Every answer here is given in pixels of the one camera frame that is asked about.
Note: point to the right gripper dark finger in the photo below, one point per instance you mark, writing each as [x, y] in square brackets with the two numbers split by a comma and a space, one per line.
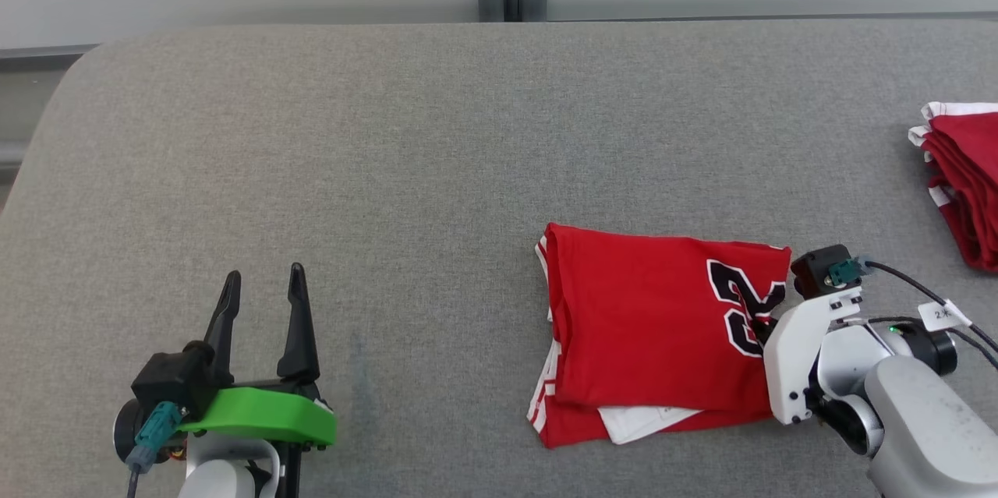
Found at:
[766, 330]

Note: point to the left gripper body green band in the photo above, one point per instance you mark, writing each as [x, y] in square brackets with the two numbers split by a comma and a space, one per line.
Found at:
[257, 416]

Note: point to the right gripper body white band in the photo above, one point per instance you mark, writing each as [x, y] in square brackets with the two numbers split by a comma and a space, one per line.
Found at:
[791, 358]

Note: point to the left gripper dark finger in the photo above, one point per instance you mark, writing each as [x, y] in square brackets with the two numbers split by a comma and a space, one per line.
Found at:
[299, 334]
[226, 319]

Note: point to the red and white jersey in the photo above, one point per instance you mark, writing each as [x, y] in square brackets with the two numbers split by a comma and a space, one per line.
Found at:
[639, 319]

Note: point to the red shorts with white stripe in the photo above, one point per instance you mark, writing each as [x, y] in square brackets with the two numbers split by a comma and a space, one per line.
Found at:
[971, 178]

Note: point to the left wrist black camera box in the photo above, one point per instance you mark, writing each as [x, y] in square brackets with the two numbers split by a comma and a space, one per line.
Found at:
[175, 381]

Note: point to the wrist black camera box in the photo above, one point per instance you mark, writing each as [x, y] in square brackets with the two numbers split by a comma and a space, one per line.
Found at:
[175, 381]
[819, 268]

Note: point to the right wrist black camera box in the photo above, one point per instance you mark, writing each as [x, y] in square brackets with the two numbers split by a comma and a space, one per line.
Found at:
[819, 268]

